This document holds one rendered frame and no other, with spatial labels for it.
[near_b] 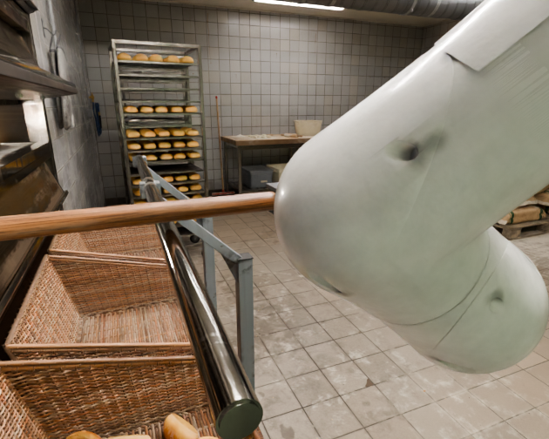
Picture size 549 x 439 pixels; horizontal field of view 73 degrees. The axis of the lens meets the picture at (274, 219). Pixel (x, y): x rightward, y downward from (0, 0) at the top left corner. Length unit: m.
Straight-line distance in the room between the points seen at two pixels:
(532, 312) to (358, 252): 0.14
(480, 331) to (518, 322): 0.03
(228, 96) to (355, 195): 5.53
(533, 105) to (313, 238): 0.11
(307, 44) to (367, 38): 1.07
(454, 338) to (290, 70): 5.85
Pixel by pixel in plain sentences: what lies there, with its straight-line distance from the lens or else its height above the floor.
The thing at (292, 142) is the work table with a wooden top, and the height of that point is 0.85.
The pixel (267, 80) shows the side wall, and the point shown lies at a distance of 5.88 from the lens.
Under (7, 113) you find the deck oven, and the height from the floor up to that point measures 1.30.
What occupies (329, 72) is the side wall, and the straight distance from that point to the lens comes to 6.34.
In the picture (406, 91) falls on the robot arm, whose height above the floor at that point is 1.35.
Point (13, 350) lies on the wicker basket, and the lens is 1.01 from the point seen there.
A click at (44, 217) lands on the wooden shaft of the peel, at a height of 1.21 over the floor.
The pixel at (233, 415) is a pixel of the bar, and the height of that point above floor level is 1.17.
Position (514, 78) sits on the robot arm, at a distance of 0.19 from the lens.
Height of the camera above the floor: 1.34
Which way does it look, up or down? 17 degrees down
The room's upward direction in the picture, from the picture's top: straight up
